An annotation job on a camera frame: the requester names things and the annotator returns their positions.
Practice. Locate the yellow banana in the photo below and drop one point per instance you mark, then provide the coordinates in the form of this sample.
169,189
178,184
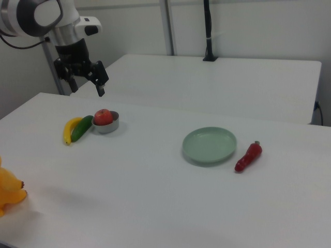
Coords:
67,130

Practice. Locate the pale green plate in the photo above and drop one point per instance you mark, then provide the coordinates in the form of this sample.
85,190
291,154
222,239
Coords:
209,144

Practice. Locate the grey round bowl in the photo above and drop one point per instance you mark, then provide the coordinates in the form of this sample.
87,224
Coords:
108,128

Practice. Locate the yellow plush toy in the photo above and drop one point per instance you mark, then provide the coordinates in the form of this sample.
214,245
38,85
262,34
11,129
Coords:
10,188

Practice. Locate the aluminium frame post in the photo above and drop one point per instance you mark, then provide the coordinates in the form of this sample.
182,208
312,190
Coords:
169,25
47,51

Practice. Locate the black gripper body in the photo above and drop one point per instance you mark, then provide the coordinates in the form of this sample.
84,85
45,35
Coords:
73,55

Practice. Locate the green cucumber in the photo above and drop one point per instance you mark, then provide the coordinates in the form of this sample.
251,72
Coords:
80,128

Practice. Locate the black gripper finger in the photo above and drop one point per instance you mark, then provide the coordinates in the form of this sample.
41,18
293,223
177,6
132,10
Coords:
72,82
99,75

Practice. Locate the red chili pepper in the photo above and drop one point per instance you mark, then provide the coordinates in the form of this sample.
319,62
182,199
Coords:
248,157

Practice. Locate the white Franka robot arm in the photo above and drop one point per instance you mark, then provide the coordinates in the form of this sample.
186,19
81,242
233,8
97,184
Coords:
67,10

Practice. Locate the red apple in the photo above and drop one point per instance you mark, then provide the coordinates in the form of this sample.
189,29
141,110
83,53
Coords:
103,117

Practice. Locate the black clamped mounting pole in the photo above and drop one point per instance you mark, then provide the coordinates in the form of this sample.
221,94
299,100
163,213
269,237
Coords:
207,20

